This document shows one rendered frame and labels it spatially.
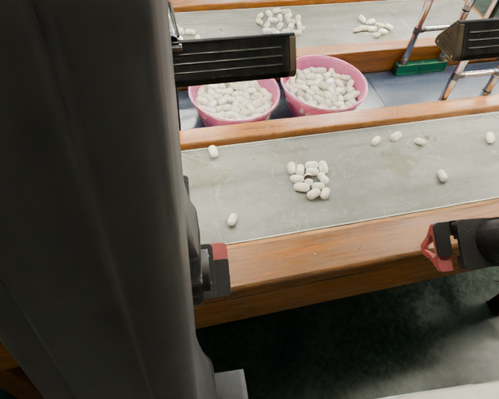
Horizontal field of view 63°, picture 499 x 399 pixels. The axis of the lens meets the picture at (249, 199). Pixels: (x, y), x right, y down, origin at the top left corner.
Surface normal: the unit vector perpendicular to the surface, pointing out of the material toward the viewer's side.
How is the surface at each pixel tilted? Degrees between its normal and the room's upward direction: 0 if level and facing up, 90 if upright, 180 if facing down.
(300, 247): 0
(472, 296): 0
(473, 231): 27
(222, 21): 0
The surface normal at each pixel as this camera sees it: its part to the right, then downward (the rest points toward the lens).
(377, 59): 0.24, 0.79
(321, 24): 0.07, -0.60
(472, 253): 0.13, -0.18
